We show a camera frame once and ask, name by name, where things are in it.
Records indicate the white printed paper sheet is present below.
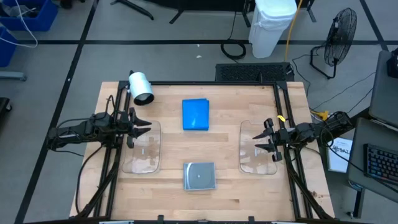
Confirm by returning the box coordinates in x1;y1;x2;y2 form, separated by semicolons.
325;137;354;174

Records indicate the blue jewel case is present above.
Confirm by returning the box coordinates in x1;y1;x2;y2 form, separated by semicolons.
182;98;210;131

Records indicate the black desk device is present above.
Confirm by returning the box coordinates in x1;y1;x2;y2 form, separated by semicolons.
386;47;398;79

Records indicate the black floor fan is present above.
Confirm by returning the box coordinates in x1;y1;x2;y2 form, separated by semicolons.
309;7;358;80

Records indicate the black backlit keyboard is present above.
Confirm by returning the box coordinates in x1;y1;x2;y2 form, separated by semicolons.
363;143;398;188

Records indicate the white cylindrical spotlight lamp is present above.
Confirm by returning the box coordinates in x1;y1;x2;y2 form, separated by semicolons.
127;70;155;106

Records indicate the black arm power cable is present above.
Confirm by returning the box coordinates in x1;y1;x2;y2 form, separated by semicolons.
75;145;104;215

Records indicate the black metal table frame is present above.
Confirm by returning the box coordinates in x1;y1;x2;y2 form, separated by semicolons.
73;80;336;224

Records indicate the grey desk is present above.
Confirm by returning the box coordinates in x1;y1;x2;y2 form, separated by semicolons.
368;49;398;129
347;117;398;219

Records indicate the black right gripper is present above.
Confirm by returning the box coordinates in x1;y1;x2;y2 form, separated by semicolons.
252;118;292;162

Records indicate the black backdrop stand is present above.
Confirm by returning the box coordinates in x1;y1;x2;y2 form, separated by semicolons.
306;0;318;23
241;6;252;29
169;8;194;25

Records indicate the white cable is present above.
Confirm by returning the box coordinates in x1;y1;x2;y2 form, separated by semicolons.
0;0;39;49

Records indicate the yellow hanging cable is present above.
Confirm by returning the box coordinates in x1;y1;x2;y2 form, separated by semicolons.
284;0;304;62

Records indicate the blue storage tote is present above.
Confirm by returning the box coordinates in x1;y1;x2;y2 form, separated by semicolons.
0;0;59;32
0;26;19;68

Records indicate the grey floor bar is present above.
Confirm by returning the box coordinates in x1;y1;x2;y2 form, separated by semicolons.
0;71;27;82

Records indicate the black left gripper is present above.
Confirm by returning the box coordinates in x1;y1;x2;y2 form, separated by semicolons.
116;107;152;149

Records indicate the yellow plug connector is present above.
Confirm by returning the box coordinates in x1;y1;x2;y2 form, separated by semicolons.
310;110;330;122

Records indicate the black fan power cable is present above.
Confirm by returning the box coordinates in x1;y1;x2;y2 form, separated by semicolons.
291;53;377;113

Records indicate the coiled black cable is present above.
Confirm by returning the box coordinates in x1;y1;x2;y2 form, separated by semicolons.
220;12;248;61

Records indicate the clear plastic bin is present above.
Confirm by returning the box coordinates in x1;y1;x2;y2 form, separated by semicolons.
121;119;162;174
238;119;279;175

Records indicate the white trash bin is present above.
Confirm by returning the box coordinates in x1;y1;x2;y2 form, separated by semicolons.
248;0;298;59

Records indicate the black perforated box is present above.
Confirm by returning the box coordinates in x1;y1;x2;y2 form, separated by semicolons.
215;62;295;83

